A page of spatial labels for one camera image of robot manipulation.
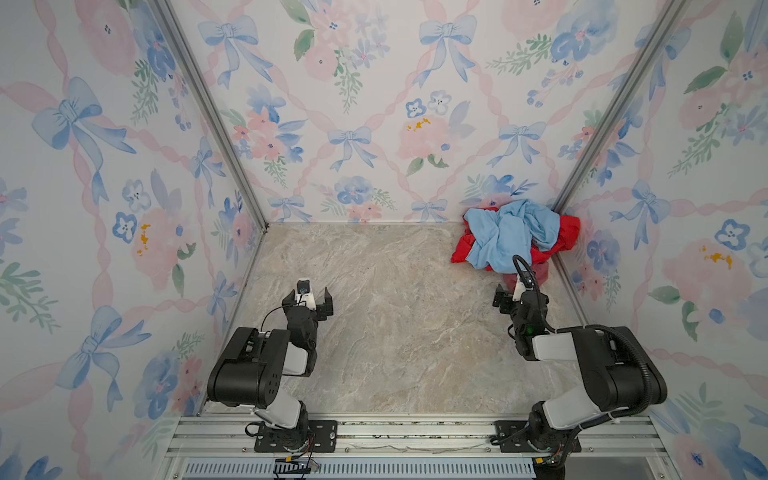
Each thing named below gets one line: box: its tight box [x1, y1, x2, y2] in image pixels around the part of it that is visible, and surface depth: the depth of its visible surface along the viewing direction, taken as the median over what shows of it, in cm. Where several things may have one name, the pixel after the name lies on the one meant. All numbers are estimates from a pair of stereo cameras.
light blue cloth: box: [463, 199, 561, 274], surface depth 108 cm
